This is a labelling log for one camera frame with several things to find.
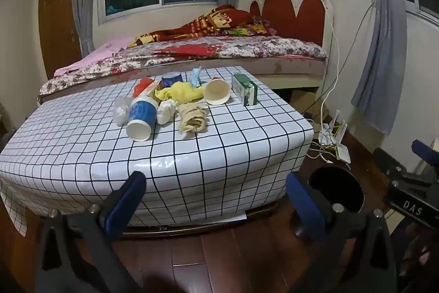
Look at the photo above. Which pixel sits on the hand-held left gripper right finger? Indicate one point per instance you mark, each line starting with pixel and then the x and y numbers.
pixel 305 205

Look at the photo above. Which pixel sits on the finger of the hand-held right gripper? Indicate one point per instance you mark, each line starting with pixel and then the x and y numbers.
pixel 386 157
pixel 423 148

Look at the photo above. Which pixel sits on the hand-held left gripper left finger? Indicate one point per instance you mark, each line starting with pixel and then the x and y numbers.
pixel 127 198

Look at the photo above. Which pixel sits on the black trash bin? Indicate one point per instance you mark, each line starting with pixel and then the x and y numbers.
pixel 338 186

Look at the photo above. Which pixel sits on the blue paper cup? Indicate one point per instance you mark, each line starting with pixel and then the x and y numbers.
pixel 142 114

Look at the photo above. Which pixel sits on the clear plastic bag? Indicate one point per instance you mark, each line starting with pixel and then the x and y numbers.
pixel 120 111

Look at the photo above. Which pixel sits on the green and white box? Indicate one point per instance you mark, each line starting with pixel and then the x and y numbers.
pixel 245 90

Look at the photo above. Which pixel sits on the white paper cup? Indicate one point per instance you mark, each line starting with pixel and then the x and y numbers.
pixel 216 92

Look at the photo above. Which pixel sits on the white modem box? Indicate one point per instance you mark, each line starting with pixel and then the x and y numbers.
pixel 344 153

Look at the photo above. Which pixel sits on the white router with antennas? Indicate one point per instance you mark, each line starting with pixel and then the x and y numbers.
pixel 331 131

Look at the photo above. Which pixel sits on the white grid tablecloth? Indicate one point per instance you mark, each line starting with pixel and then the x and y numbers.
pixel 223 159

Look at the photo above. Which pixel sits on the white crumpled tissue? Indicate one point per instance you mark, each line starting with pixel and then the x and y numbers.
pixel 166 111

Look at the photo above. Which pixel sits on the beige crumpled paper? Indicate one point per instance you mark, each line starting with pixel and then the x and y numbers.
pixel 192 116

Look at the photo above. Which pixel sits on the red and white wrapper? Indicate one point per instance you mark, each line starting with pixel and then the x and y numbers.
pixel 142 87

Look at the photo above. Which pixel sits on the yellow cloth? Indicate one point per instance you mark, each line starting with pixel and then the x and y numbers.
pixel 181 90

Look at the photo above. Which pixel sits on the dark blue round container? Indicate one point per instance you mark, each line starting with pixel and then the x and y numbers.
pixel 170 78

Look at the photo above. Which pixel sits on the light blue crumpled wrapper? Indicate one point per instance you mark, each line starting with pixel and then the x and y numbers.
pixel 195 76

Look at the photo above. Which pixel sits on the pink cloth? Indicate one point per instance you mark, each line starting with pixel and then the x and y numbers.
pixel 103 52

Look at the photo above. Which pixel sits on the bed with floral sheet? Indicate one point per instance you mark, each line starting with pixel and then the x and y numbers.
pixel 257 51

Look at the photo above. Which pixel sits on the red headboard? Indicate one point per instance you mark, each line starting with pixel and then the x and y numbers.
pixel 281 11

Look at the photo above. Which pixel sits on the brown wooden door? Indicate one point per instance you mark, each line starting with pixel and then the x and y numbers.
pixel 56 21

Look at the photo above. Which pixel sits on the red patterned blanket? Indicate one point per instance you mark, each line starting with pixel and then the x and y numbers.
pixel 212 21

